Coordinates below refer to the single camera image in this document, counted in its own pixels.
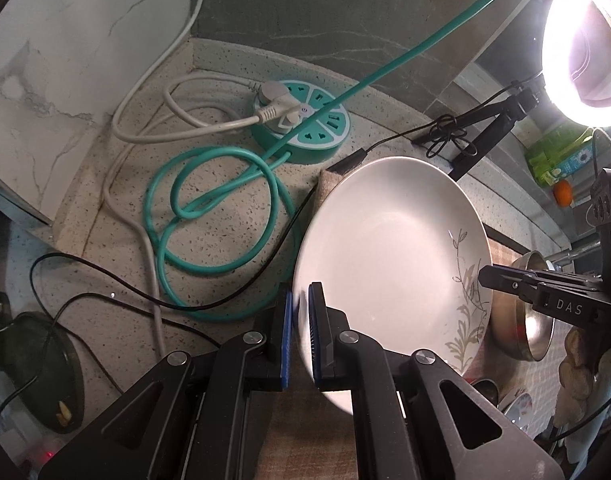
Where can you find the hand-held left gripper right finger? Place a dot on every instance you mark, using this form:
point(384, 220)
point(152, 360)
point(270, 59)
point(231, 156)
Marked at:
point(315, 335)

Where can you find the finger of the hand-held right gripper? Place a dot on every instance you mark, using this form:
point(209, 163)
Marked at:
point(510, 282)

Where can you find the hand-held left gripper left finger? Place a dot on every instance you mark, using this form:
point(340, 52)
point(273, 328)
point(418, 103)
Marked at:
point(285, 340)

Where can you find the white plate with grass print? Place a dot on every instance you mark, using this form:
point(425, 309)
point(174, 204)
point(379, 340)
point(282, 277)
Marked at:
point(385, 260)

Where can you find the floral white plate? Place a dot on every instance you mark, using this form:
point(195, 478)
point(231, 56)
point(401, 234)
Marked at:
point(518, 405)

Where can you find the person's right hand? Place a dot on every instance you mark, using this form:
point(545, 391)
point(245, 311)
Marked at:
point(575, 365)

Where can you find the orange fruit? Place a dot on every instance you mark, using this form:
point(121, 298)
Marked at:
point(564, 193)

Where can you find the beige plaid cloth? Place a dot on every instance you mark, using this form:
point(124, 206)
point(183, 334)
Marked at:
point(305, 435)

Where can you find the small steel bowl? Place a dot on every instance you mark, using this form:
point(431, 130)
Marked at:
point(485, 390)

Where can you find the green dish soap bottle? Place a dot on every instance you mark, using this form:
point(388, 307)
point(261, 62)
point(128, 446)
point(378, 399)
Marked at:
point(555, 155)

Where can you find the black tripod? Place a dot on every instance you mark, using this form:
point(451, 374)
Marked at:
point(485, 130)

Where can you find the round green power strip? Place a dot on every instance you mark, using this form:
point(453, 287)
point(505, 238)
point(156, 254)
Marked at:
point(320, 130)

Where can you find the white power plug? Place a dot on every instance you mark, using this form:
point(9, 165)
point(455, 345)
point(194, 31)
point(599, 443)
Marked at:
point(273, 97)

